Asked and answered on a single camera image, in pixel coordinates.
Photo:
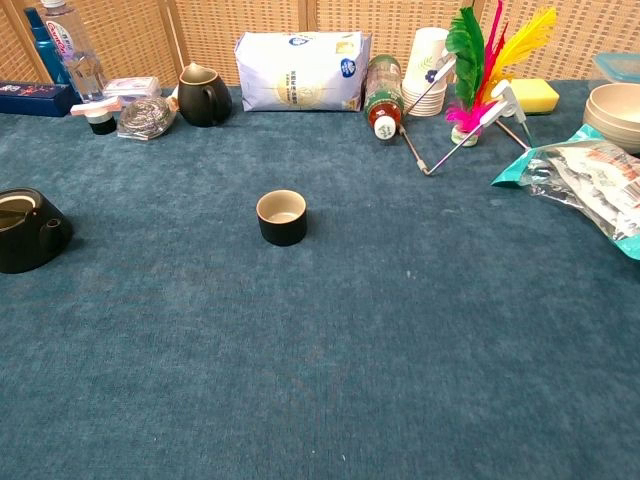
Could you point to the colourful feather shuttlecock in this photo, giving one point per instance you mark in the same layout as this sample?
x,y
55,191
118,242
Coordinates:
x,y
472,75

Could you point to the steel wool scrubber in wrapper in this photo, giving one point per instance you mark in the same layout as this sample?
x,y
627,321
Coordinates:
x,y
145,117

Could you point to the white tissue paper pack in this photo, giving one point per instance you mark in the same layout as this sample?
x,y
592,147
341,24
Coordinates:
x,y
300,70

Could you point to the teal snack bag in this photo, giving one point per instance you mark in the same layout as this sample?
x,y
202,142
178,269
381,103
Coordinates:
x,y
590,180

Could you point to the black ceramic teacup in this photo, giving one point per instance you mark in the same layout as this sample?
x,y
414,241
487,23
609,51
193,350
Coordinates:
x,y
281,222

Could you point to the pink playing card box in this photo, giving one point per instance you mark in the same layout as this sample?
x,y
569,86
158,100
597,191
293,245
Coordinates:
x,y
132,87

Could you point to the blue carpet tablecloth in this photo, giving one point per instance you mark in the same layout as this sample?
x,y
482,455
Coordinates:
x,y
320,325

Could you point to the stack of beige bowls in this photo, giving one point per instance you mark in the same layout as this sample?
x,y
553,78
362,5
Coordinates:
x,y
612,117

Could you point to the dark blue rectangular box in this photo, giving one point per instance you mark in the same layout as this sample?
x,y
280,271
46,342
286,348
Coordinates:
x,y
32,97

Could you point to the clear water bottle red label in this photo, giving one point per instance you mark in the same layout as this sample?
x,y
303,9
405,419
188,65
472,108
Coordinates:
x,y
75,50

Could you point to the brown tea drink bottle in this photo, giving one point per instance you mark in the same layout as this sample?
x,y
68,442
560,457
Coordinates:
x,y
384,95

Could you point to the woven rattan folding screen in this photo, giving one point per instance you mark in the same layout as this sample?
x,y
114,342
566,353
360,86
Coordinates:
x,y
320,30

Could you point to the clear container with teal lid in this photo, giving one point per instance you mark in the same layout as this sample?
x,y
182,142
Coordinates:
x,y
617,67

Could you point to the stack of white paper cups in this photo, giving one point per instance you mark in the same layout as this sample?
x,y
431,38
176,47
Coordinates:
x,y
425,75

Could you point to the small black jar white lid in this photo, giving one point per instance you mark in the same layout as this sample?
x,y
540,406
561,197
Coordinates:
x,y
101,119

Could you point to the yellow sponge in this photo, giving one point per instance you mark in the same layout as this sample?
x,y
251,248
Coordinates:
x,y
535,95

